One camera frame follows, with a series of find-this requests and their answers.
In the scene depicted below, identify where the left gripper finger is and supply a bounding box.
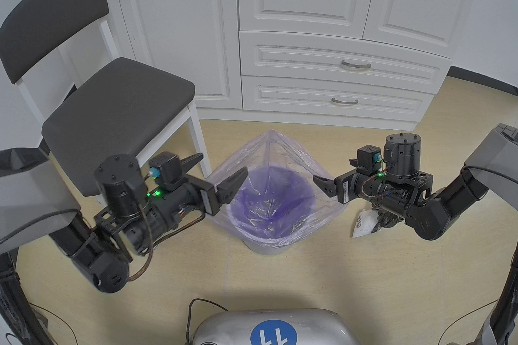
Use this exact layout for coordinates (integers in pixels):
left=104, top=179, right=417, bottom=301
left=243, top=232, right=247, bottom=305
left=180, top=153, right=204, bottom=177
left=216, top=167, right=248, bottom=208

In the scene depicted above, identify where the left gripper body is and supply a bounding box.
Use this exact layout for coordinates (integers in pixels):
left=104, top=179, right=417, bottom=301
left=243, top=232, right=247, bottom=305
left=139, top=174, right=222, bottom=245

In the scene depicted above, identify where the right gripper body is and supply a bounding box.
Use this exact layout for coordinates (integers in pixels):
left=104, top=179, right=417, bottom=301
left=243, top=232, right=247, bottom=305
left=334, top=170, right=388, bottom=206

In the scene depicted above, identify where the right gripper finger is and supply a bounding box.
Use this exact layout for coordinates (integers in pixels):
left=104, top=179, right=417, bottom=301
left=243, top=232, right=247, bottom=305
left=313, top=175, right=338, bottom=199

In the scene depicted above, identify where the white printed wrapper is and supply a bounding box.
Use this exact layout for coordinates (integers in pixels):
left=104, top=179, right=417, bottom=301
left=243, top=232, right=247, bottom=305
left=351, top=208, right=379, bottom=240

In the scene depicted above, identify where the black plastic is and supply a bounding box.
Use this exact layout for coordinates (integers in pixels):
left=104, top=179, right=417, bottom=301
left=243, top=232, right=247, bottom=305
left=366, top=202, right=403, bottom=234

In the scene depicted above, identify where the purple plastic bag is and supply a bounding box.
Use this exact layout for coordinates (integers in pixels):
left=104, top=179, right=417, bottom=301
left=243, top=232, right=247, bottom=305
left=206, top=129, right=346, bottom=249

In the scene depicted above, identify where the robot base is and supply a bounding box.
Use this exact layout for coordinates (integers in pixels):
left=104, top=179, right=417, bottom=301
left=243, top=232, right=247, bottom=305
left=190, top=309, right=361, bottom=345

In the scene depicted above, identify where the white trash bin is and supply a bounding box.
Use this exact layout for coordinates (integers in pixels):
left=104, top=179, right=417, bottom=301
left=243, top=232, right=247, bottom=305
left=227, top=167, right=316, bottom=256

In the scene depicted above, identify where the white chair dark grey seat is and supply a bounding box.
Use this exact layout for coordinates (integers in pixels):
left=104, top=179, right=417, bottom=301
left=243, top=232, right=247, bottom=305
left=0, top=0, right=213, bottom=198

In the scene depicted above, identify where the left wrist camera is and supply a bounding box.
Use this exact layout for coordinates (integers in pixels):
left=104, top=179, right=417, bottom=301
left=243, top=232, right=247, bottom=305
left=148, top=152, right=187, bottom=191

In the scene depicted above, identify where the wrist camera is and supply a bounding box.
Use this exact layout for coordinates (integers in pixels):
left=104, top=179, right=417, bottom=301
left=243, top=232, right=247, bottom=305
left=349, top=144, right=384, bottom=176
left=148, top=152, right=187, bottom=191

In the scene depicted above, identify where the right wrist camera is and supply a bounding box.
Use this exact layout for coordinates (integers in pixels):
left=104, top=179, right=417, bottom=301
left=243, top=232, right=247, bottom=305
left=349, top=144, right=384, bottom=176

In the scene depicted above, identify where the black cable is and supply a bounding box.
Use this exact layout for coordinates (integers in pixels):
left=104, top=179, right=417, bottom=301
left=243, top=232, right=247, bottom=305
left=439, top=299, right=502, bottom=345
left=28, top=303, right=77, bottom=345
left=186, top=298, right=229, bottom=342

